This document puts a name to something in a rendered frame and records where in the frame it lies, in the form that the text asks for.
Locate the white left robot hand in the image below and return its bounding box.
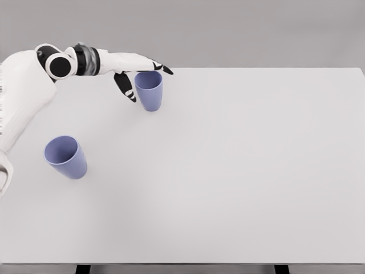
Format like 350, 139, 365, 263
111, 52, 174, 103

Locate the blue plastic cup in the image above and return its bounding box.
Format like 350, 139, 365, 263
134, 70, 164, 112
43, 135, 88, 180

